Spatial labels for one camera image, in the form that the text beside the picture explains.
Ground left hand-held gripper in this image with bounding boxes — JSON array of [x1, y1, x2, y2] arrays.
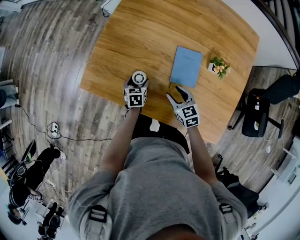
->
[[123, 76, 150, 110]]

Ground white metal rack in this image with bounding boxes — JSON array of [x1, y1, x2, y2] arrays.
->
[[270, 146, 300, 186]]

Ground black floor cable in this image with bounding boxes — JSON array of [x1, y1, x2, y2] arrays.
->
[[15, 104, 113, 142]]

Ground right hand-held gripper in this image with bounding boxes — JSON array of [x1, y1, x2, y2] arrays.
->
[[166, 85, 200, 129]]

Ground grey strap with black buckle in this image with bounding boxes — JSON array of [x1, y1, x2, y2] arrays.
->
[[219, 202, 236, 225], [88, 205, 108, 240]]

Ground blue notebook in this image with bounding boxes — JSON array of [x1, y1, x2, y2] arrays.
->
[[169, 45, 203, 89]]

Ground black and green board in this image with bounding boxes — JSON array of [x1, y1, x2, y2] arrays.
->
[[20, 140, 38, 163]]

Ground white handheld fan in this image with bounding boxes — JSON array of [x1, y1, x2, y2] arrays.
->
[[131, 71, 148, 89]]

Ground large black office chair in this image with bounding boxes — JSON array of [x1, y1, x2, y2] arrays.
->
[[227, 70, 300, 139]]

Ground person's black trousers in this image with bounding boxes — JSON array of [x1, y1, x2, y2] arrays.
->
[[131, 113, 190, 155]]

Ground person's right forearm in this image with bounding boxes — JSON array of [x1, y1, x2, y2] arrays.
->
[[187, 126, 218, 186]]

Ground potted plant in white pot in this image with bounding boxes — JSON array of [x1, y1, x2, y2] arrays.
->
[[208, 57, 232, 80]]

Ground white charger with cable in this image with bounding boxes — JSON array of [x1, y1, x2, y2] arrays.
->
[[264, 138, 274, 153]]

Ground person's grey shirt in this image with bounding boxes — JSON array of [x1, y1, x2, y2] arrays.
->
[[67, 137, 248, 240]]

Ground person's left forearm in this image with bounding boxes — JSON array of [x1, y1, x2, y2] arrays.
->
[[100, 108, 141, 174]]

